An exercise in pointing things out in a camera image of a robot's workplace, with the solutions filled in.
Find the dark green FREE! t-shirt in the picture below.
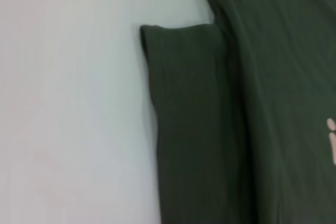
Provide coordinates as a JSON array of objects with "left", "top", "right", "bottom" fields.
[{"left": 140, "top": 0, "right": 336, "bottom": 224}]

